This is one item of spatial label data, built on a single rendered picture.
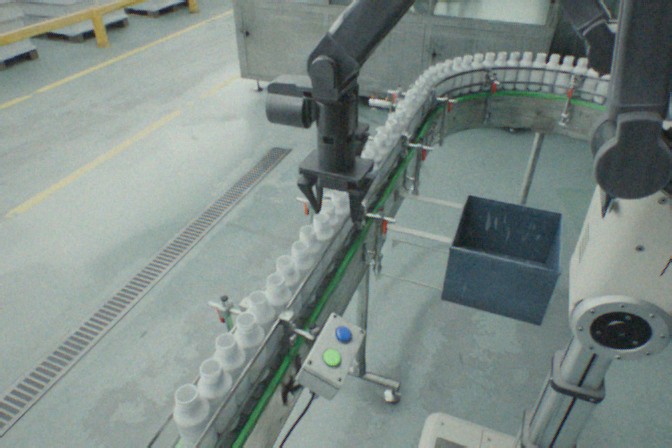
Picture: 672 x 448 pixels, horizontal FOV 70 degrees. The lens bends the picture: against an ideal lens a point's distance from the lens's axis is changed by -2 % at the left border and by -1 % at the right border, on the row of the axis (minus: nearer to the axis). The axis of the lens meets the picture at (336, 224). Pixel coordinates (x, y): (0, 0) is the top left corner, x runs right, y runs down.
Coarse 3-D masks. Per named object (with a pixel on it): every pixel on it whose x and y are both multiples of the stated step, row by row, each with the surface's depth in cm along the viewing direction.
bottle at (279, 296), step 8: (272, 280) 102; (280, 280) 102; (272, 288) 99; (280, 288) 99; (288, 288) 104; (272, 296) 100; (280, 296) 101; (288, 296) 102; (272, 304) 100; (280, 304) 100; (280, 312) 102; (280, 328) 105; (280, 336) 106
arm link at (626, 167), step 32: (640, 0) 47; (640, 32) 48; (640, 64) 50; (608, 96) 55; (640, 96) 51; (640, 128) 50; (608, 160) 53; (640, 160) 52; (608, 192) 55; (640, 192) 54
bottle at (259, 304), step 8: (256, 296) 98; (264, 296) 97; (256, 304) 95; (264, 304) 95; (256, 312) 96; (264, 312) 96; (272, 312) 98; (264, 320) 96; (272, 320) 98; (264, 328) 97; (272, 336) 100; (272, 344) 101; (272, 352) 102
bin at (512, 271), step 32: (480, 224) 170; (512, 224) 165; (544, 224) 161; (480, 256) 140; (512, 256) 172; (544, 256) 167; (448, 288) 152; (480, 288) 147; (512, 288) 143; (544, 288) 138
